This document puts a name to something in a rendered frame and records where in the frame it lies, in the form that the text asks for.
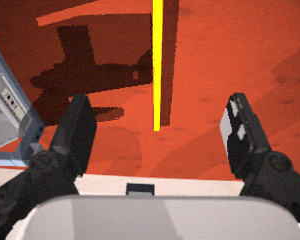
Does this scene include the grey open bin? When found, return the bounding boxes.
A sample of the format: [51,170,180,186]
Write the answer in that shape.
[0,73,31,147]

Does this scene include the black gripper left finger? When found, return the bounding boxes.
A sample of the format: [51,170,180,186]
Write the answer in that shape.
[0,93,97,240]

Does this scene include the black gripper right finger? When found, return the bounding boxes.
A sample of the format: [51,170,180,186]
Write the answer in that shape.
[220,93,300,224]

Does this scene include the yellow bar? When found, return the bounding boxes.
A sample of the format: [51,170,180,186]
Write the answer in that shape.
[153,0,163,131]

